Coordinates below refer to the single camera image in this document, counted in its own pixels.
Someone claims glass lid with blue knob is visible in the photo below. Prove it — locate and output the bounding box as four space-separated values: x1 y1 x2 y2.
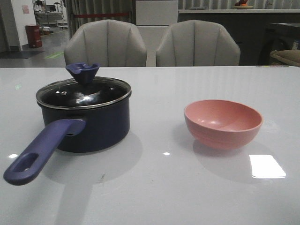
36 62 131 110

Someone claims pink bowl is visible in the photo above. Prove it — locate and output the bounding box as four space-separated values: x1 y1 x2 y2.
184 99 263 150

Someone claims dark blue saucepan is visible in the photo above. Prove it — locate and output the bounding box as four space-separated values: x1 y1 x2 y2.
3 96 130 186

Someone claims left grey upholstered chair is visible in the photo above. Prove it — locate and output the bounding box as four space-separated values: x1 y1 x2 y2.
64 19 147 67

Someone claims grey upholstered chair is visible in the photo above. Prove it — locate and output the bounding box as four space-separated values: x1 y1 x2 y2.
64 19 147 67
156 20 240 67

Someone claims right grey upholstered chair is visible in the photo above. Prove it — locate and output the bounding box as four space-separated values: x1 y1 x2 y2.
156 20 240 67

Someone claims white cabinet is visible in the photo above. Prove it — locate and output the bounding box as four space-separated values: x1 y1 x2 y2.
135 0 178 67

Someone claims red barrier belt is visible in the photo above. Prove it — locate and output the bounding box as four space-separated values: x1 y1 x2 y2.
73 12 130 18

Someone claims grey curtain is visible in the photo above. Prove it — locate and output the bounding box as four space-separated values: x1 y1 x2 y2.
63 0 135 38

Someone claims dark counter with white top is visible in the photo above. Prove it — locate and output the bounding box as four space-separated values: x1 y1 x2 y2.
178 9 300 66

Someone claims red bin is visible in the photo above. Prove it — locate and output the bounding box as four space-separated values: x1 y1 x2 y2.
25 24 42 48

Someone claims fruit plate on counter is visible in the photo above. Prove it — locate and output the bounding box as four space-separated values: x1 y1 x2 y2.
233 0 253 9

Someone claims beige cushion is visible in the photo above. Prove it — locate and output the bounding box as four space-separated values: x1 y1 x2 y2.
270 50 300 67

